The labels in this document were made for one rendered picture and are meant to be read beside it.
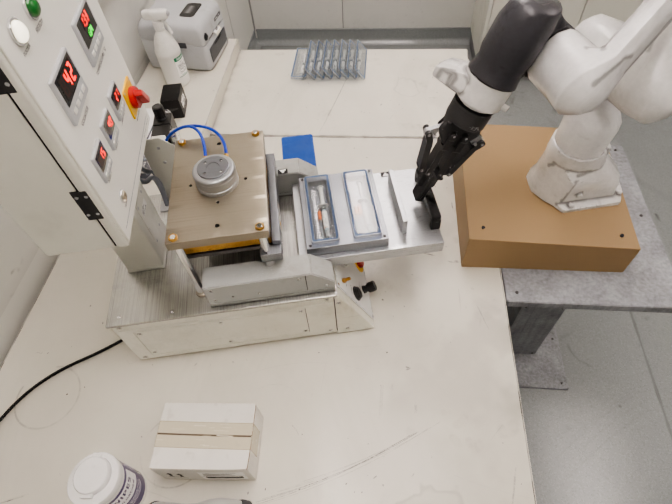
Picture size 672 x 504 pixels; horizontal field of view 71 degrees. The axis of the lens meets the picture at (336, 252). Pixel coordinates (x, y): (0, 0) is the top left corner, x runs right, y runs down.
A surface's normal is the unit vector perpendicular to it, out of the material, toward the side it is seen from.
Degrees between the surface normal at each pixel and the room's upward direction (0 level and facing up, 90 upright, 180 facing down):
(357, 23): 90
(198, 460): 3
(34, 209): 90
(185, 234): 0
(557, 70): 58
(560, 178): 84
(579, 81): 69
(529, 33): 76
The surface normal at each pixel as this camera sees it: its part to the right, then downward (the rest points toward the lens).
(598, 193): 0.17, 0.82
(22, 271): 1.00, 0.04
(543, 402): -0.05, -0.59
